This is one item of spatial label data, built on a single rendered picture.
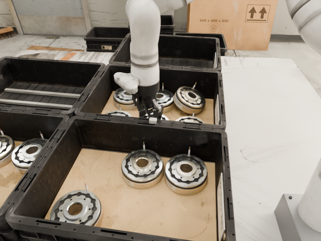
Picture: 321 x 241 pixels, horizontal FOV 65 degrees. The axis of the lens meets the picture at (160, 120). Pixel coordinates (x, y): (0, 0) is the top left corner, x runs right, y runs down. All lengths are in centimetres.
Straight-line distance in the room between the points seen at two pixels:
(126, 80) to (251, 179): 49
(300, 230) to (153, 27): 56
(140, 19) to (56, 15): 340
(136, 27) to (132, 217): 41
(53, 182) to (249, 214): 51
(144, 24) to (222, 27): 287
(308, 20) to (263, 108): 66
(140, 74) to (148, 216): 33
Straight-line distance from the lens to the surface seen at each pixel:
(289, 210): 72
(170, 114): 83
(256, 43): 352
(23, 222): 52
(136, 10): 57
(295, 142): 104
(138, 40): 60
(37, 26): 413
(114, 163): 69
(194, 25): 337
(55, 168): 63
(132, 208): 60
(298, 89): 136
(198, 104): 83
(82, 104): 74
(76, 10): 382
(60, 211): 60
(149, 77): 65
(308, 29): 55
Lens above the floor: 134
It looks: 39 degrees down
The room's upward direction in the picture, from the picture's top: straight up
